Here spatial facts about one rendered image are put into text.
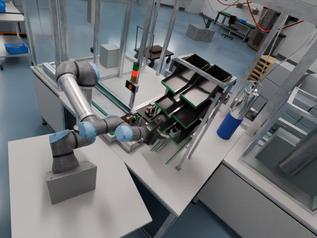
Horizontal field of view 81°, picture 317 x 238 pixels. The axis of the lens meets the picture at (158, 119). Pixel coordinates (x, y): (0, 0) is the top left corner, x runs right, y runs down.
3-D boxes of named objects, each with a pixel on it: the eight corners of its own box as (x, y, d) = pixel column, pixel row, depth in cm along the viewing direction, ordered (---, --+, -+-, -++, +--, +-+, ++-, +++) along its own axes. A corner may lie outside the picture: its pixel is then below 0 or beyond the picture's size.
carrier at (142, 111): (152, 126, 168) (155, 116, 160) (134, 112, 177) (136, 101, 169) (168, 117, 185) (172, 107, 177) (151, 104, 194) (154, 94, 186)
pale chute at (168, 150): (167, 165, 135) (165, 164, 132) (156, 152, 142) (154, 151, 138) (195, 138, 135) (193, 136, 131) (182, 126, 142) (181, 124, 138)
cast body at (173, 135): (172, 140, 127) (172, 134, 121) (169, 135, 129) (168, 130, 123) (182, 133, 129) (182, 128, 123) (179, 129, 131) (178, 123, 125)
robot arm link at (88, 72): (66, 145, 122) (67, 58, 105) (88, 140, 134) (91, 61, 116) (75, 153, 115) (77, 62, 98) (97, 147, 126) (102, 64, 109)
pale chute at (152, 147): (152, 152, 141) (150, 150, 137) (142, 140, 148) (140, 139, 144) (179, 125, 141) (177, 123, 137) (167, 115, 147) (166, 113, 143)
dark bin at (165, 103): (167, 115, 120) (166, 108, 114) (154, 103, 126) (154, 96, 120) (198, 93, 128) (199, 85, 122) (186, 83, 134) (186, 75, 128)
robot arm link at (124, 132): (116, 121, 87) (128, 130, 82) (132, 123, 96) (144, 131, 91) (110, 136, 88) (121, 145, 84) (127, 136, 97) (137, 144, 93)
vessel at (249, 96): (239, 122, 177) (264, 89, 153) (227, 114, 182) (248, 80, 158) (244, 116, 186) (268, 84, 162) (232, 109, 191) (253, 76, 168)
